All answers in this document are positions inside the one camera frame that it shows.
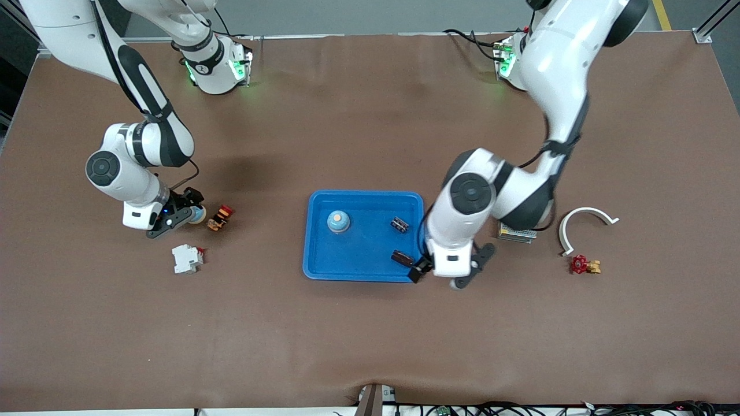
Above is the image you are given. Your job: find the white curved plastic bracket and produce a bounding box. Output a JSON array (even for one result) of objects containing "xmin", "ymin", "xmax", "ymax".
[{"xmin": 558, "ymin": 206, "xmax": 620, "ymax": 257}]

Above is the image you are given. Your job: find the red handle brass valve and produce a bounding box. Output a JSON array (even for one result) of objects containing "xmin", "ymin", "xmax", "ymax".
[{"xmin": 571, "ymin": 255, "xmax": 602, "ymax": 275}]

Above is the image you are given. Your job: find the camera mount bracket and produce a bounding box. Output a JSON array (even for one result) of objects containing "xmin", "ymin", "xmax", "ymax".
[{"xmin": 354, "ymin": 382, "xmax": 397, "ymax": 416}]

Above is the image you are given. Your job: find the brown table mat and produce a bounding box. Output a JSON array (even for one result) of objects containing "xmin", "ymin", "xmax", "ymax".
[{"xmin": 0, "ymin": 32, "xmax": 740, "ymax": 412}]

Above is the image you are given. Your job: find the aluminium frame profile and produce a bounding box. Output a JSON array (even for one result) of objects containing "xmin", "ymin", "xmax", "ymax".
[
  {"xmin": 0, "ymin": 0, "xmax": 60, "ymax": 58},
  {"xmin": 695, "ymin": 0, "xmax": 740, "ymax": 44}
]

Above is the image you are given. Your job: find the metal mesh power supply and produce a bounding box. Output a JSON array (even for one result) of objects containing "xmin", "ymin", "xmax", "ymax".
[{"xmin": 498, "ymin": 222, "xmax": 538, "ymax": 244}]

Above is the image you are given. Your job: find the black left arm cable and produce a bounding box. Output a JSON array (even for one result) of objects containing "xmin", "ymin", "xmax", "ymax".
[{"xmin": 421, "ymin": 113, "xmax": 579, "ymax": 258}]

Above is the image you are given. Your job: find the black base cable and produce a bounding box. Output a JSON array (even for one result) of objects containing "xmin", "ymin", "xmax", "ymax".
[
  {"xmin": 444, "ymin": 28, "xmax": 504, "ymax": 61},
  {"xmin": 213, "ymin": 6, "xmax": 256, "ymax": 42}
]

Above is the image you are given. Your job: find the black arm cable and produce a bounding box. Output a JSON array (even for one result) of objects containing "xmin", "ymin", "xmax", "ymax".
[
  {"xmin": 421, "ymin": 113, "xmax": 579, "ymax": 258},
  {"xmin": 91, "ymin": 0, "xmax": 201, "ymax": 192}
]

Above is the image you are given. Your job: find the blue plastic tray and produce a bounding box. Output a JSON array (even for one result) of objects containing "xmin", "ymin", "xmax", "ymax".
[{"xmin": 302, "ymin": 190, "xmax": 426, "ymax": 284}]

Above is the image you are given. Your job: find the red yellow push button switch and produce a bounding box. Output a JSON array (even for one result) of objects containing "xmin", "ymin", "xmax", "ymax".
[{"xmin": 207, "ymin": 204, "xmax": 235, "ymax": 232}]

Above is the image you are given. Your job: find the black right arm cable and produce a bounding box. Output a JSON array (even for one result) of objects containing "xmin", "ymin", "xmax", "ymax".
[{"xmin": 91, "ymin": 0, "xmax": 201, "ymax": 192}]

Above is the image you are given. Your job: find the white circuit breaker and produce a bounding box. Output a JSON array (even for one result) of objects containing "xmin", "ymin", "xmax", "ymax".
[{"xmin": 172, "ymin": 244, "xmax": 205, "ymax": 274}]

